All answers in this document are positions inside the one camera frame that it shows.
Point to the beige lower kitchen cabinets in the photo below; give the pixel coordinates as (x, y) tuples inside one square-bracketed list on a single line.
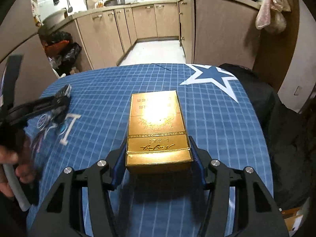
[(217, 29)]

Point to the blue checked star tablecloth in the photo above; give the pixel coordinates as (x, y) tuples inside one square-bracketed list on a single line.
[(103, 91)]

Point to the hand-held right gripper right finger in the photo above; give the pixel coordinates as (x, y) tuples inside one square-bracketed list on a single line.
[(197, 165)]

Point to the person's left hand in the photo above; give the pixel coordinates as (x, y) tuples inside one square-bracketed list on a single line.
[(8, 155)]

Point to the beige refrigerator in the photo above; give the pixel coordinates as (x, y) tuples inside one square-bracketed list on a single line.
[(17, 29)]

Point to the large grey pot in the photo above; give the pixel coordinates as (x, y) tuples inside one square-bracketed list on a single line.
[(53, 19)]

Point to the black plastic bag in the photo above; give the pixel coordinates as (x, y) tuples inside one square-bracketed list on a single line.
[(70, 54), (58, 38)]

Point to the gold cardboard box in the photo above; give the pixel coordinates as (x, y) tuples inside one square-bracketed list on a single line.
[(155, 128)]

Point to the steel cooking pot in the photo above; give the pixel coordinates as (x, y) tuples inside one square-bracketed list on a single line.
[(114, 2)]

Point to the black jacket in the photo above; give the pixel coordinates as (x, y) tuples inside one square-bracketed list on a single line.
[(284, 133)]

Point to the yellow oil bottle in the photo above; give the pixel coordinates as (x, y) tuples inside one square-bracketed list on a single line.
[(100, 3)]

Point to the white wall socket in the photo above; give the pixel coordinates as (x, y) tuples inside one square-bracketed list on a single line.
[(298, 90)]

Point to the hanging bag of produce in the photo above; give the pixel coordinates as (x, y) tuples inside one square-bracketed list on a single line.
[(277, 23)]

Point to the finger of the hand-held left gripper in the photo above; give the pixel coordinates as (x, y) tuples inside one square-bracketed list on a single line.
[(12, 79), (37, 106)]

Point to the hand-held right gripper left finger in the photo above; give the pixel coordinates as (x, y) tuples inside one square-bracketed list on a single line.
[(118, 172)]

